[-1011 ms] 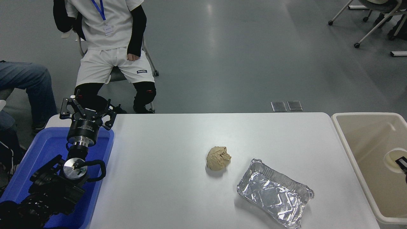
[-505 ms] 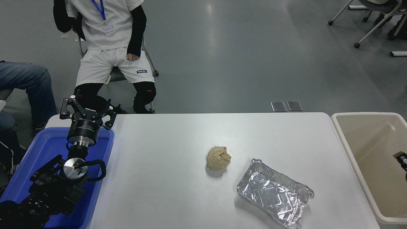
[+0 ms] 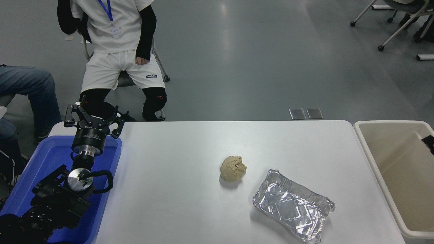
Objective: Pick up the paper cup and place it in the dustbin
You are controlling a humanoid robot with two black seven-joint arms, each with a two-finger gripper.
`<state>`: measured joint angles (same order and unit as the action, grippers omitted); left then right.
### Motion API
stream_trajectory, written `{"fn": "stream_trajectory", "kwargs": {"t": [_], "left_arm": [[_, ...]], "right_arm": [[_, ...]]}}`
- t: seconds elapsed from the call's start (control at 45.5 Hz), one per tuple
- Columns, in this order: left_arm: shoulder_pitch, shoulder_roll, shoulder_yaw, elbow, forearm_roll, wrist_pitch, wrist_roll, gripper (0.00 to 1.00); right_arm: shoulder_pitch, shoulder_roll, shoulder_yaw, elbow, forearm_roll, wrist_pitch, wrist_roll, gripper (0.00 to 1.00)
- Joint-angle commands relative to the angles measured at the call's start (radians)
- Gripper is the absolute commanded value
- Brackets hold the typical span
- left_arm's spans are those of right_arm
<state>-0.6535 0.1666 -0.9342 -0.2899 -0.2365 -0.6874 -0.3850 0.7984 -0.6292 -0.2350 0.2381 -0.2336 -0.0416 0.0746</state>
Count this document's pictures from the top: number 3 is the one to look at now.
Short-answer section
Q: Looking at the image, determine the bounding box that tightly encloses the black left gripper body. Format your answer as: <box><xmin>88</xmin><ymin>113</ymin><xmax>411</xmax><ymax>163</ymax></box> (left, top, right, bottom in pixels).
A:
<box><xmin>71</xmin><ymin>117</ymin><xmax>110</xmax><ymax>152</ymax></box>

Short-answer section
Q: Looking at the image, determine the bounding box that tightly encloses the large pale plastic bin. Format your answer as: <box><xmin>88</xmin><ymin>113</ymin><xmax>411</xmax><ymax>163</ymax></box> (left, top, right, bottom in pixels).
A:
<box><xmin>353</xmin><ymin>121</ymin><xmax>434</xmax><ymax>240</ymax></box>

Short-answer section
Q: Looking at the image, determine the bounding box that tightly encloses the person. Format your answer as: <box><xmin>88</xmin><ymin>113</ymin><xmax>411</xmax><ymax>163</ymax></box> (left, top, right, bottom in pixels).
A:
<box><xmin>0</xmin><ymin>64</ymin><xmax>62</xmax><ymax>177</ymax></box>
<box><xmin>57</xmin><ymin>0</ymin><xmax>167</xmax><ymax>122</ymax></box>
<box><xmin>398</xmin><ymin>0</ymin><xmax>434</xmax><ymax>43</ymax></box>

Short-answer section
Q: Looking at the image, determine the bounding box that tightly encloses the grey metal-framed chair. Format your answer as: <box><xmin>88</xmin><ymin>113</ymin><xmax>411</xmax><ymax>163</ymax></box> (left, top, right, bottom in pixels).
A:
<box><xmin>66</xmin><ymin>14</ymin><xmax>170</xmax><ymax>121</ymax></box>

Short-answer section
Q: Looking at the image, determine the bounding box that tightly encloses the blue plastic tray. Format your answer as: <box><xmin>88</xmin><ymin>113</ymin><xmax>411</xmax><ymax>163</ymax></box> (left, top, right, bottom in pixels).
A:
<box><xmin>0</xmin><ymin>136</ymin><xmax>122</xmax><ymax>244</ymax></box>

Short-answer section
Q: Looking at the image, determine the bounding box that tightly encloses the white-legged wheeled chair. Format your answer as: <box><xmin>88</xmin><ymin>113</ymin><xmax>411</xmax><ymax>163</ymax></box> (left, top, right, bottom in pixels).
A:
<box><xmin>350</xmin><ymin>0</ymin><xmax>434</xmax><ymax>52</ymax></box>

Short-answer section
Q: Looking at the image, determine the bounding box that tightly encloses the crumpled tan paper ball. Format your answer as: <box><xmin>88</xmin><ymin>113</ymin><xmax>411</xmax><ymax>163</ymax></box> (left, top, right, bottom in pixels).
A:
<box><xmin>220</xmin><ymin>156</ymin><xmax>247</xmax><ymax>182</ymax></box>

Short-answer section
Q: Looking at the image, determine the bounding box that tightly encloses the silver foil tray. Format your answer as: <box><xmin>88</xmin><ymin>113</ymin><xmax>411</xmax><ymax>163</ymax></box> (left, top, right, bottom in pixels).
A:
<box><xmin>252</xmin><ymin>169</ymin><xmax>335</xmax><ymax>244</ymax></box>

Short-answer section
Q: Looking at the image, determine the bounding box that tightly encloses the blue lanyard with badge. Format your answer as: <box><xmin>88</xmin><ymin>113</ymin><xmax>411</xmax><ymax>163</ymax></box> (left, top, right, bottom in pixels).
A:
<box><xmin>98</xmin><ymin>0</ymin><xmax>122</xmax><ymax>38</ymax></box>

